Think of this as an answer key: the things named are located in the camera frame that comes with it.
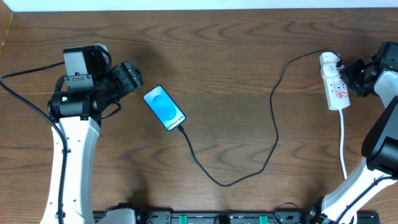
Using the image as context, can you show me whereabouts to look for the black USB charging cable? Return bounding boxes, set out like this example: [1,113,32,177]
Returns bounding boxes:
[176,48,343,188]

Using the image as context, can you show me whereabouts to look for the blue Galaxy smartphone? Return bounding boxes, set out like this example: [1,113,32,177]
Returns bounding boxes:
[143,85,187,131]

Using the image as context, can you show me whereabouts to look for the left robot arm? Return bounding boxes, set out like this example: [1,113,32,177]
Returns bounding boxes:
[41,44,143,223]

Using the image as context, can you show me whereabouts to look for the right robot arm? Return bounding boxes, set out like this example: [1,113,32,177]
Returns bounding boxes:
[303,41,397,223]

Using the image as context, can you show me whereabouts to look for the white charger plug adapter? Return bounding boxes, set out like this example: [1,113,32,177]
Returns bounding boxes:
[320,63,344,80]

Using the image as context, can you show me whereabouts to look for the white power strip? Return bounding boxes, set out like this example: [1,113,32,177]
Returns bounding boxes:
[319,52,351,111]

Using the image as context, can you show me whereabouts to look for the white power strip cord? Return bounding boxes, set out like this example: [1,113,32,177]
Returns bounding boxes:
[338,108,348,180]

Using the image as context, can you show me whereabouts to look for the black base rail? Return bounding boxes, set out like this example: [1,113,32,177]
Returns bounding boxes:
[93,210,381,224]

